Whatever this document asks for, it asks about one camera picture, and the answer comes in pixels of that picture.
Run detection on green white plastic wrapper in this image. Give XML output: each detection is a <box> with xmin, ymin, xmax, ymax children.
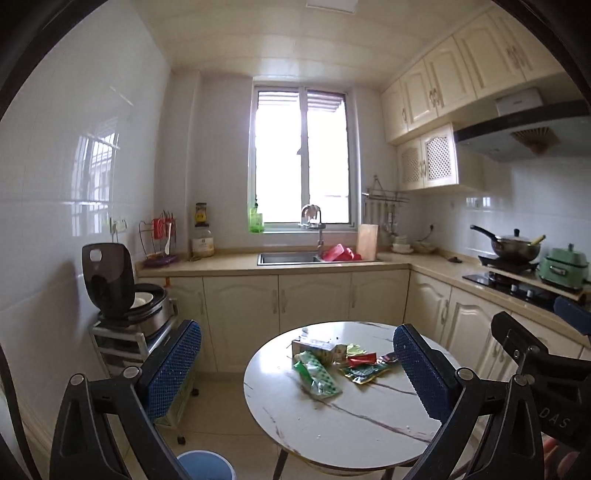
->
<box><xmin>293</xmin><ymin>351</ymin><xmax>342</xmax><ymax>399</ymax></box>

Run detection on blue plastic trash bin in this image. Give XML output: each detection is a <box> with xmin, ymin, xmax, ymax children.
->
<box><xmin>177</xmin><ymin>450</ymin><xmax>236</xmax><ymax>480</ymax></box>

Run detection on kitchen window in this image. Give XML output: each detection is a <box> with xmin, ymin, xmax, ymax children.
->
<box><xmin>249</xmin><ymin>85</ymin><xmax>358</xmax><ymax>232</ymax></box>

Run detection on black gas stove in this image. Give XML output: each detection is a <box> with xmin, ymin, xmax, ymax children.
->
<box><xmin>463</xmin><ymin>255</ymin><xmax>562</xmax><ymax>312</ymax></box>

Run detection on green electric pot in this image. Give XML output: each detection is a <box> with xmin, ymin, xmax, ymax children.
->
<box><xmin>538</xmin><ymin>243</ymin><xmax>589</xmax><ymax>291</ymax></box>

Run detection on white rolling storage cart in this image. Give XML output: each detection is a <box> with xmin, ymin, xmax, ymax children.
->
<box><xmin>90</xmin><ymin>316</ymin><xmax>201</xmax><ymax>445</ymax></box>

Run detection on wok with lid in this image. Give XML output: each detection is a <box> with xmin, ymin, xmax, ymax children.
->
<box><xmin>470</xmin><ymin>225</ymin><xmax>546</xmax><ymax>263</ymax></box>

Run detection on dark red sauce sachet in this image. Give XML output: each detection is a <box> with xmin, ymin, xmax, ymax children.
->
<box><xmin>379</xmin><ymin>352</ymin><xmax>398</xmax><ymax>364</ymax></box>

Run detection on red snack packet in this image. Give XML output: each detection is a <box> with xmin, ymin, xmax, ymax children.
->
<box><xmin>346</xmin><ymin>353</ymin><xmax>378</xmax><ymax>368</ymax></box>

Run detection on green snack packet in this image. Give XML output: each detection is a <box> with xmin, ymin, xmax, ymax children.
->
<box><xmin>339</xmin><ymin>363</ymin><xmax>391</xmax><ymax>385</ymax></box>

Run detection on light green wrapper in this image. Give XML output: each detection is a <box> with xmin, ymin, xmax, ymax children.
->
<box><xmin>346</xmin><ymin>344</ymin><xmax>367</xmax><ymax>357</ymax></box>

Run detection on round white marble table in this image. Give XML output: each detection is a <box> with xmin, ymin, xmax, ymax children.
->
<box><xmin>243</xmin><ymin>321</ymin><xmax>441</xmax><ymax>475</ymax></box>

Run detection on black rice cooker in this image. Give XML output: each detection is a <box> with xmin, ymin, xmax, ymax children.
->
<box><xmin>81</xmin><ymin>243</ymin><xmax>177</xmax><ymax>338</ymax></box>

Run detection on cream lower cabinets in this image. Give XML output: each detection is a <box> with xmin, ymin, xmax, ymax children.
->
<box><xmin>138</xmin><ymin>269</ymin><xmax>591</xmax><ymax>384</ymax></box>

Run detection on cream cabinets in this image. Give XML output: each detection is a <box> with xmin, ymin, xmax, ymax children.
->
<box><xmin>382</xmin><ymin>6</ymin><xmax>565</xmax><ymax>191</ymax></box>
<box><xmin>138</xmin><ymin>269</ymin><xmax>591</xmax><ymax>384</ymax></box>

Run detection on stacked white bowls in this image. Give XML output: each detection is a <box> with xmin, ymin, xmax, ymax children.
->
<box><xmin>391</xmin><ymin>235</ymin><xmax>414</xmax><ymax>254</ymax></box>

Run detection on range hood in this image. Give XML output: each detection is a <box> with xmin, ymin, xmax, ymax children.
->
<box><xmin>454</xmin><ymin>87</ymin><xmax>590</xmax><ymax>162</ymax></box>

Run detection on red utensil rack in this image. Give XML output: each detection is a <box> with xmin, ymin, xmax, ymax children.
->
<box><xmin>138</xmin><ymin>210</ymin><xmax>180</xmax><ymax>269</ymax></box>

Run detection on large glass jar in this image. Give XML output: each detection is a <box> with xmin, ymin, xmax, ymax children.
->
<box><xmin>190</xmin><ymin>223</ymin><xmax>214</xmax><ymax>258</ymax></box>

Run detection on wooden cutting board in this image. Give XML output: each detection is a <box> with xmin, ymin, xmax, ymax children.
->
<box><xmin>356</xmin><ymin>224</ymin><xmax>379</xmax><ymax>261</ymax></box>

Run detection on red plastic basin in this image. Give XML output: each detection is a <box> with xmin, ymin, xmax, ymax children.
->
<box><xmin>322</xmin><ymin>244</ymin><xmax>362</xmax><ymax>262</ymax></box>

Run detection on small dark jar yellow label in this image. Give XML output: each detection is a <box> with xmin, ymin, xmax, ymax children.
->
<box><xmin>194</xmin><ymin>202</ymin><xmax>208</xmax><ymax>227</ymax></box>

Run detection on steel sink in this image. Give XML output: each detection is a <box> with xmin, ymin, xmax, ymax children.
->
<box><xmin>256</xmin><ymin>252</ymin><xmax>322</xmax><ymax>266</ymax></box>

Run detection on cream upper cabinets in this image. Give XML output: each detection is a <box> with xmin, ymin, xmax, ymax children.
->
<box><xmin>382</xmin><ymin>6</ymin><xmax>565</xmax><ymax>191</ymax></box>

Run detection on green dish soap bottle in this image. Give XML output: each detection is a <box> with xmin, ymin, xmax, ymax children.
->
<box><xmin>249</xmin><ymin>201</ymin><xmax>264</xmax><ymax>234</ymax></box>

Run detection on chrome faucet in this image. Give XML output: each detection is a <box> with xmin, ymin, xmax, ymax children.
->
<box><xmin>300</xmin><ymin>203</ymin><xmax>325</xmax><ymax>258</ymax></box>

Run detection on wall power socket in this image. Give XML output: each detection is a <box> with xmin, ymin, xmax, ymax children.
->
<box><xmin>109</xmin><ymin>217</ymin><xmax>128</xmax><ymax>235</ymax></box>

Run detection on hanging utensil rail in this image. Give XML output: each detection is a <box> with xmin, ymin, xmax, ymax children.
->
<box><xmin>362</xmin><ymin>174</ymin><xmax>410</xmax><ymax>237</ymax></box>

